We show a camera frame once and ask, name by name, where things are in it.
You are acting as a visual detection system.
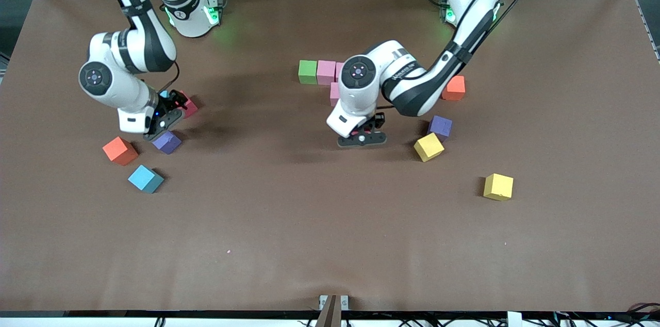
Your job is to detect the yellow foam cube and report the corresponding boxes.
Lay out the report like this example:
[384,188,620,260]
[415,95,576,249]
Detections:
[414,133,445,163]
[483,173,514,201]

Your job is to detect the green foam cube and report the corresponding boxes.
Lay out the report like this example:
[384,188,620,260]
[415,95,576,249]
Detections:
[298,60,319,85]

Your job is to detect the purple foam cube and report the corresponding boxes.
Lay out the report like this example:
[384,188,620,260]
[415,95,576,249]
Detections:
[428,115,453,142]
[153,131,183,155]

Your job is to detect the orange foam cube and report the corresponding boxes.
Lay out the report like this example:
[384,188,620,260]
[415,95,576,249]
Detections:
[102,136,139,167]
[442,76,466,101]

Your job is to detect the metal bracket plate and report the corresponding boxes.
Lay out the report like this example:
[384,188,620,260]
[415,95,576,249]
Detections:
[319,295,349,311]

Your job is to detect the grey camera pole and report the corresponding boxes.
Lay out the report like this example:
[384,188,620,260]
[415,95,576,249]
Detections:
[315,295,343,327]

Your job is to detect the white table frame rail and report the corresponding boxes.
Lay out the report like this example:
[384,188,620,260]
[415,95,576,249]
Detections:
[0,310,660,327]

